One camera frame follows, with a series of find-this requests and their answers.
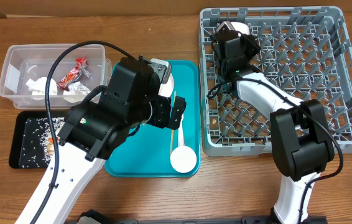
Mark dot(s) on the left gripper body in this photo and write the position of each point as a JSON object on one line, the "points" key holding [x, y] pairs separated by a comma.
{"points": [[161, 111]]}

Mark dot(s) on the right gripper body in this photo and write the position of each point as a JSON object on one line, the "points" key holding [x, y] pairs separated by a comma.
{"points": [[252, 48]]}

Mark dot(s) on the white bowl with food scraps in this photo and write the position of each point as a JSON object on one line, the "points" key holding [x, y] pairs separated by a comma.
{"points": [[239, 26]]}

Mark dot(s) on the small white round cup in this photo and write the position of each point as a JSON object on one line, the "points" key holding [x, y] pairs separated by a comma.
{"points": [[183, 159]]}

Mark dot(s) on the white napkin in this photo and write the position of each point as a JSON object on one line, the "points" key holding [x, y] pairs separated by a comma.
{"points": [[76, 92], [38, 88]]}

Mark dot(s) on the red snack wrapper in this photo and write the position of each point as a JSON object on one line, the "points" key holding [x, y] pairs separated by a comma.
{"points": [[74, 75]]}

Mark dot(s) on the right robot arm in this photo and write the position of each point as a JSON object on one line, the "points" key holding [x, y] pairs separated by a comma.
{"points": [[302, 145]]}

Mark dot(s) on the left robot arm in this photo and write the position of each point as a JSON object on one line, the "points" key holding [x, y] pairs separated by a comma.
{"points": [[98, 125]]}

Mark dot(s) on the wooden chopstick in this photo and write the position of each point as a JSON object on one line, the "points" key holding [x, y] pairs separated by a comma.
{"points": [[172, 131]]}

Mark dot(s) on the large white plate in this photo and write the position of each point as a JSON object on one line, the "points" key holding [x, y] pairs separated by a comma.
{"points": [[166, 89]]}

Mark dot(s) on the white plastic fork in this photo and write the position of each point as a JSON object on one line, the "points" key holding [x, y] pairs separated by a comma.
{"points": [[181, 141]]}

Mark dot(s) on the teal plastic tray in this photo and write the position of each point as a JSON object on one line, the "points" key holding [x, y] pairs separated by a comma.
{"points": [[147, 154]]}

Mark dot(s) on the grey dish rack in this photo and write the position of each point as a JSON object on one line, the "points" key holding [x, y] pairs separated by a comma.
{"points": [[306, 51]]}

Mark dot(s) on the clear plastic bin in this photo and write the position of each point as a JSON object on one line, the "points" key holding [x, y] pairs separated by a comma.
{"points": [[33, 62]]}

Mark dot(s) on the spilled rice and peanuts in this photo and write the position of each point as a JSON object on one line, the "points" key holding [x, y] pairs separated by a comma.
{"points": [[36, 151]]}

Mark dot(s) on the black plastic tray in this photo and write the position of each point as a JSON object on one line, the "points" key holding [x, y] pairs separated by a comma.
{"points": [[18, 133]]}

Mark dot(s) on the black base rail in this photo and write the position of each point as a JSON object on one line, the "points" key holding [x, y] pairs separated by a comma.
{"points": [[93, 216]]}

